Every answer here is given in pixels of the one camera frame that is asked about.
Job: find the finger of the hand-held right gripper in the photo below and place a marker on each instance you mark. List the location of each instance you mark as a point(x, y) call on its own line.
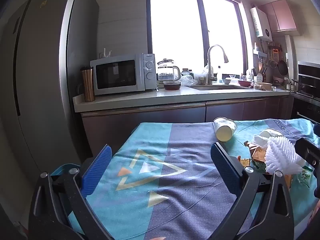
point(308, 152)

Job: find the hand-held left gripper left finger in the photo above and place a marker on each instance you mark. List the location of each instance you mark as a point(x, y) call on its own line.
point(100, 170)

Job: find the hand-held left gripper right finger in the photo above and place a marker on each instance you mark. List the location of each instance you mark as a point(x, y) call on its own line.
point(225, 170)

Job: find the clear green-edged snack wrapper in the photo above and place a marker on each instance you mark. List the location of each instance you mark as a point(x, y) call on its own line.
point(305, 177)

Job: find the white foam fruit net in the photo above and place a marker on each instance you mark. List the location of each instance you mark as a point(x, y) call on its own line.
point(282, 155)

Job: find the dotted white paper cup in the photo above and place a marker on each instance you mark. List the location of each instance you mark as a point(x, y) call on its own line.
point(269, 132)
point(225, 130)

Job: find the white tissue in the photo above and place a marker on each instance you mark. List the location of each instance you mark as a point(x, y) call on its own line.
point(260, 142)

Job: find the brown snack wrapper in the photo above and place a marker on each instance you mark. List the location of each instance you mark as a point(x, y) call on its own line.
point(256, 153)

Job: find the black built-in oven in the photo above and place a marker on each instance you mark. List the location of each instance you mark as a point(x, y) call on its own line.
point(306, 107)

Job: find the teal grey printed tablecloth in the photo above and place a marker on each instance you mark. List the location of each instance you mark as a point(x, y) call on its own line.
point(175, 192)

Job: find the dark base cabinets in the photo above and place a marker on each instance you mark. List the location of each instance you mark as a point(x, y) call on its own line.
point(150, 115)

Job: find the wooden tray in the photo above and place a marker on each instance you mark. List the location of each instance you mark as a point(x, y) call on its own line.
point(262, 85)

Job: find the kitchen sink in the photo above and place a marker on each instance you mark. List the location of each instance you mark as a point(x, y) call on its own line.
point(220, 87)

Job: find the copper thermos tumbler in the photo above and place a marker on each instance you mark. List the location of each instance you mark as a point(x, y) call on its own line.
point(88, 85)

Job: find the light stone countertop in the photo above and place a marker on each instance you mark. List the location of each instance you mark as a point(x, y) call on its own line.
point(150, 98)

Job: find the hanging black frying pan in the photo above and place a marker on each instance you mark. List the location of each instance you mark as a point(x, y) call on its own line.
point(282, 68)

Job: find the red bowl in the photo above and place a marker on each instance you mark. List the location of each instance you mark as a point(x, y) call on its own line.
point(243, 83)

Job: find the white bowl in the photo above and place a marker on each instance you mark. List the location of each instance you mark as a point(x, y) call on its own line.
point(226, 81)

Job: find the silver microwave oven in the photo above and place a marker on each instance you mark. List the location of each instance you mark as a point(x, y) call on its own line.
point(117, 75)

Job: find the clear plastic bag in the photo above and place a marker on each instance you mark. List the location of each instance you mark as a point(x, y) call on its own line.
point(188, 80)

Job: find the dark lidded food container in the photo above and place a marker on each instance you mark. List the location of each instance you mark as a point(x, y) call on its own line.
point(172, 85)

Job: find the grey refrigerator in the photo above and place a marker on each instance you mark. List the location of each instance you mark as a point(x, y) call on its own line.
point(45, 80)

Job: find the small lidded pot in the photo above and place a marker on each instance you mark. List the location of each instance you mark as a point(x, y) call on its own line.
point(185, 72)

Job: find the steel kitchen faucet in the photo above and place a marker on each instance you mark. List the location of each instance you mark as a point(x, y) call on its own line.
point(211, 62)

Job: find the glass electric kettle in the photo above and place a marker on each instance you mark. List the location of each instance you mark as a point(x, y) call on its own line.
point(167, 71)

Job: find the white water heater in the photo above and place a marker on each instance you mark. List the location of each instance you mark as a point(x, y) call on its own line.
point(261, 22)

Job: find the kitchen window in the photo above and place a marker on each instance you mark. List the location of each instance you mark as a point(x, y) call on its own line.
point(175, 25)

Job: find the white wall hook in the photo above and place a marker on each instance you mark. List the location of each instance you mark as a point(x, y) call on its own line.
point(105, 53)

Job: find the pink wall cabinet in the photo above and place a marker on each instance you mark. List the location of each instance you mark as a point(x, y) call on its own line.
point(280, 15)

